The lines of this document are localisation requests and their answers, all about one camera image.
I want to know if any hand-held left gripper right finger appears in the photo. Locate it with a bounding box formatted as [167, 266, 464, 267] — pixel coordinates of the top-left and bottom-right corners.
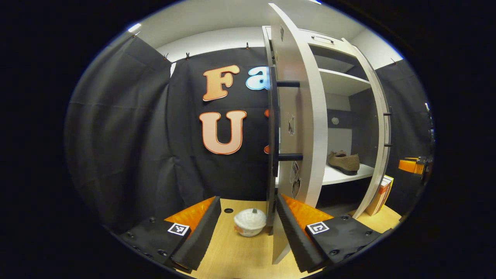
[274, 194, 382, 273]

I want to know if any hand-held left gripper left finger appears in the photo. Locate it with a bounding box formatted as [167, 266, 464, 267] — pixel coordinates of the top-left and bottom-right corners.
[118, 196, 222, 271]

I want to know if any brown fuzzy shoe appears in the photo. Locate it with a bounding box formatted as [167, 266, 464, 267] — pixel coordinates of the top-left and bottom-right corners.
[327, 150, 360, 176]

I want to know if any white shoe cabinet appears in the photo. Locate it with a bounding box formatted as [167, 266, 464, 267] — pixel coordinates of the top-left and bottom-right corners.
[262, 25, 388, 217]

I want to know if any white cabinet drawer front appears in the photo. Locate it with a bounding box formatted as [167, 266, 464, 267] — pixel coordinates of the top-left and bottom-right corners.
[298, 29, 355, 59]

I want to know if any orange and white book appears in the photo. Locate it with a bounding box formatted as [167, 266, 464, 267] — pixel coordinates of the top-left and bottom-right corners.
[365, 175, 391, 217]

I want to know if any white lidded pot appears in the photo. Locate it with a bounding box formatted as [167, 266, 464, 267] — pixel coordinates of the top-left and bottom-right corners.
[234, 208, 267, 238]

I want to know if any black backdrop cloth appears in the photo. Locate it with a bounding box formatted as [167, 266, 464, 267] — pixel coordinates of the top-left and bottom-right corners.
[65, 31, 434, 233]

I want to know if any black door handle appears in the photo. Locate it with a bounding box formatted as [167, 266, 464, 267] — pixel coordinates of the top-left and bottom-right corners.
[382, 105, 393, 148]
[270, 66, 303, 177]

